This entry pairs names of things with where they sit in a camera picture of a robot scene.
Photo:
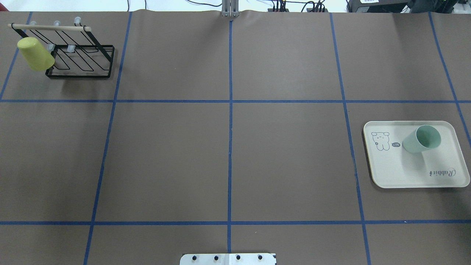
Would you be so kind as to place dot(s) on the pale green cup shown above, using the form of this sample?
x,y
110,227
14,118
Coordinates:
x,y
423,138

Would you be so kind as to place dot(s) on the cream rabbit tray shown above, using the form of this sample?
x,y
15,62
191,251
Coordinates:
x,y
391,166

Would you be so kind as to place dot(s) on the yellow cup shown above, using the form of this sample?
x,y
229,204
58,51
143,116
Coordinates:
x,y
37,56

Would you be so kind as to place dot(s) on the aluminium frame post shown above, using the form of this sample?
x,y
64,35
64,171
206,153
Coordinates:
x,y
230,8

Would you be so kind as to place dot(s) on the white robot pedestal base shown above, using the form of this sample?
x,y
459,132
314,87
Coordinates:
x,y
229,259

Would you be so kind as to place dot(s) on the black wire cup rack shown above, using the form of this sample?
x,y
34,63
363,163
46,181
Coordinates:
x,y
76,51

